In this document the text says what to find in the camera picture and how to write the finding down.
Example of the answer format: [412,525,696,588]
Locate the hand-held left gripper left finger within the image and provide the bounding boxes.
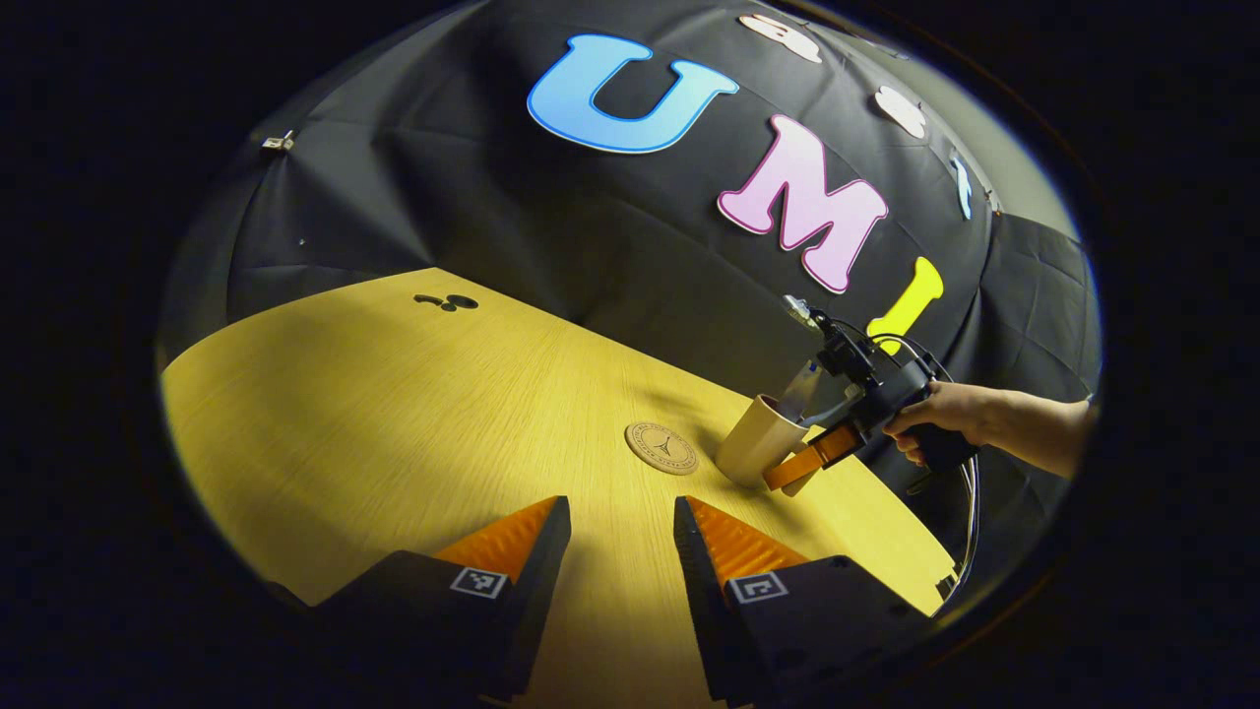
[315,495,572,702]

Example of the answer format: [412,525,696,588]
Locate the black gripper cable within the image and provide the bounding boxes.
[935,455,983,602]

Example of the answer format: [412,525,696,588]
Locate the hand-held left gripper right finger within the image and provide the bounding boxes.
[673,495,936,706]

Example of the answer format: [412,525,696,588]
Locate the round cork coaster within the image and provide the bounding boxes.
[625,421,700,477]

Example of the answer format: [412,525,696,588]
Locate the black backdrop cloth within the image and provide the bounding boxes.
[157,0,1103,582]

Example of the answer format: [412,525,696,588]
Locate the beige cup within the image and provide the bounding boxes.
[716,394,824,497]

